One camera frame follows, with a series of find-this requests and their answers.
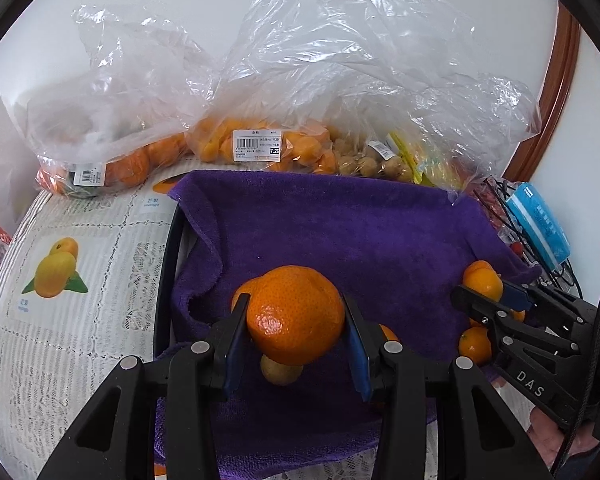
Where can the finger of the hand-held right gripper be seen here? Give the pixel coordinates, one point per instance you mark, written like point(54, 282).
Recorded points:
point(490, 315)
point(517, 296)

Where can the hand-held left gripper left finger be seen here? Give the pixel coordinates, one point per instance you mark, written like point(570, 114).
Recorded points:
point(234, 365)

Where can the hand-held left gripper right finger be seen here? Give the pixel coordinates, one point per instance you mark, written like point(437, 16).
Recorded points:
point(359, 365)

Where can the tan longan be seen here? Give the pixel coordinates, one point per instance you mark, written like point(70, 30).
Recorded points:
point(280, 372)

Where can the large mandarin orange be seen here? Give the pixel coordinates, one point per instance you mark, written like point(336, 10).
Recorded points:
point(295, 315)

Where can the person's right hand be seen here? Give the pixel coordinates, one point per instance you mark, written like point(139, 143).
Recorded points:
point(545, 445)

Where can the red cherry tomato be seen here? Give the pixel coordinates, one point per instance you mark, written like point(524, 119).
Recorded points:
point(516, 248)

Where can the blue tissue pack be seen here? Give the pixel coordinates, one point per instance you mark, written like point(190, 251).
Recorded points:
point(535, 220)

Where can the clear bag of red tomatoes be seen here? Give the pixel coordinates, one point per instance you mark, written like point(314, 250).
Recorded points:
point(490, 205)

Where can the purple towel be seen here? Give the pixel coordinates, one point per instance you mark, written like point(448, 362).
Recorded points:
point(355, 235)

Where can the yellow packet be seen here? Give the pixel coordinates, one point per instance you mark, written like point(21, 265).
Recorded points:
point(430, 165)

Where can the clear bag of longans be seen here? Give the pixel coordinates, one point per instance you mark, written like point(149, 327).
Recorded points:
point(370, 165)

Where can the clear bag of oranges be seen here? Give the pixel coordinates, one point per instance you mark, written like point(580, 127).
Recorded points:
point(130, 165)

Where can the white plastic bag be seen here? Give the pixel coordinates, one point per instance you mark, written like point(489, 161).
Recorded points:
point(0, 160)

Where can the brown wooden door frame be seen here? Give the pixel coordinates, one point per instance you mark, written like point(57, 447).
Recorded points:
point(555, 85)

